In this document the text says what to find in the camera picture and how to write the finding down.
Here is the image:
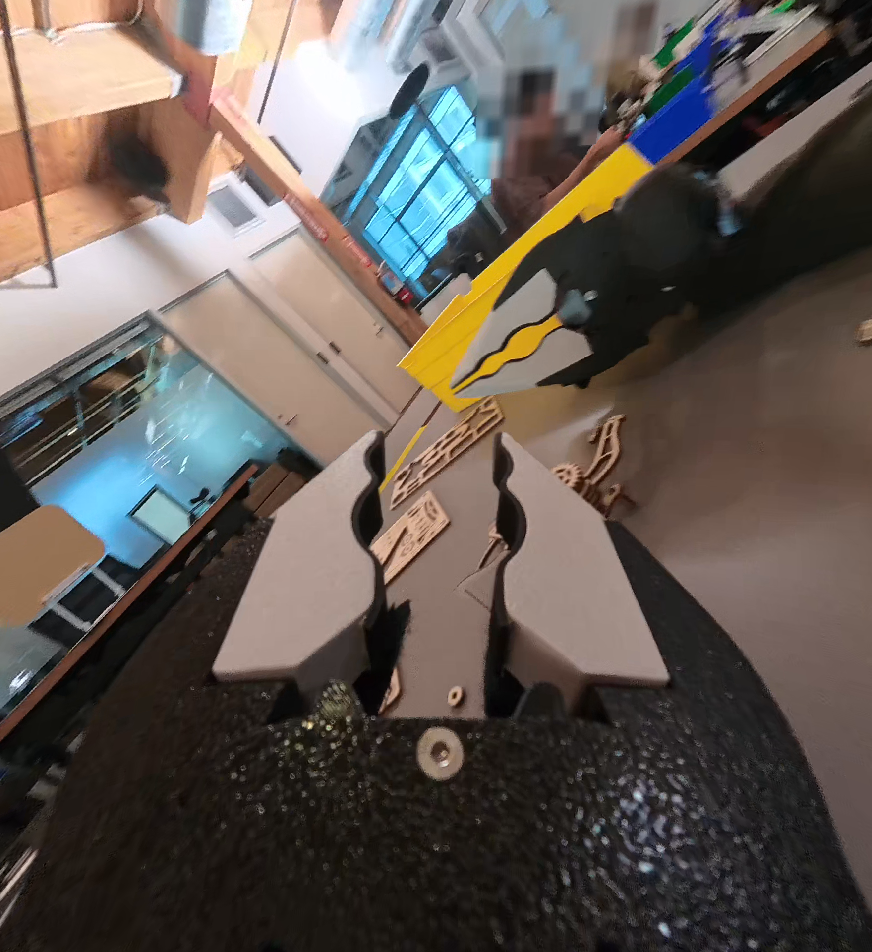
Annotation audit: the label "beige door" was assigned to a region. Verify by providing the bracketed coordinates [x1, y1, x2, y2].
[159, 270, 401, 467]
[252, 225, 423, 404]

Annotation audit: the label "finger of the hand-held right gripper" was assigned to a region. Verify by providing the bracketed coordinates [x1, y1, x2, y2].
[451, 268, 562, 388]
[452, 329, 594, 400]

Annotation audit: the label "wooden parts sheet curved cutout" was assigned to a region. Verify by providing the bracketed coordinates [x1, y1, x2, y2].
[369, 491, 453, 586]

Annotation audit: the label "wooden model frame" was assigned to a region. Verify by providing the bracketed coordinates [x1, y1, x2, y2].
[480, 413, 639, 574]

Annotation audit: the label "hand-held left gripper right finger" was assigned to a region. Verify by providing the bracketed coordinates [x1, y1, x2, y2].
[486, 433, 671, 718]

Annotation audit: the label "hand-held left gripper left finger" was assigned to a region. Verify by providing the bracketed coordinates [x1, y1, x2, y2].
[213, 430, 388, 706]

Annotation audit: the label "small green plastic bin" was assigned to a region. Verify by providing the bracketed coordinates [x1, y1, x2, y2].
[650, 21, 706, 114]

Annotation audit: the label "desk with brown edge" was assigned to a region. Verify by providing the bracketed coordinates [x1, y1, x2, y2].
[0, 461, 260, 783]

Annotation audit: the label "wall ventilation grille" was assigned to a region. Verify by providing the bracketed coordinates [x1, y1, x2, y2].
[207, 180, 267, 237]

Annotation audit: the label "dark jacket on chair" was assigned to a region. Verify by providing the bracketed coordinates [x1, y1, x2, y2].
[445, 222, 505, 278]

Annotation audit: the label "black floor lamp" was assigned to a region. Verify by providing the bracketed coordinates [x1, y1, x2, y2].
[388, 61, 434, 121]

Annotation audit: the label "yellow plastic bin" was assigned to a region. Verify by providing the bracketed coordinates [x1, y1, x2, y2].
[397, 141, 657, 415]

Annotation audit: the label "large glass window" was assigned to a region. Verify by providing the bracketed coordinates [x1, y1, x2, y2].
[323, 84, 505, 300]

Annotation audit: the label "yellow tape stripe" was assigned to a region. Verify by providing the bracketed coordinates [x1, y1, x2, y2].
[378, 424, 431, 493]

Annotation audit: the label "recycling bin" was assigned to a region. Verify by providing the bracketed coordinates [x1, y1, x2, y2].
[419, 270, 475, 311]

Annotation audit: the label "emptied wooden parts sheet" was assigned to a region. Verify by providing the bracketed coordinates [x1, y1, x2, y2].
[390, 396, 505, 512]

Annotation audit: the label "tan rounded board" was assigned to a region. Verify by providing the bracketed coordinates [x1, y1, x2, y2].
[0, 504, 107, 627]

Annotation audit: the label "brown cardboard boxes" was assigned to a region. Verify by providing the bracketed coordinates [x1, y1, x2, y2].
[244, 460, 312, 516]

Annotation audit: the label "wooden support post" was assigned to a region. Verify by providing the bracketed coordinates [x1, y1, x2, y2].
[209, 97, 427, 345]

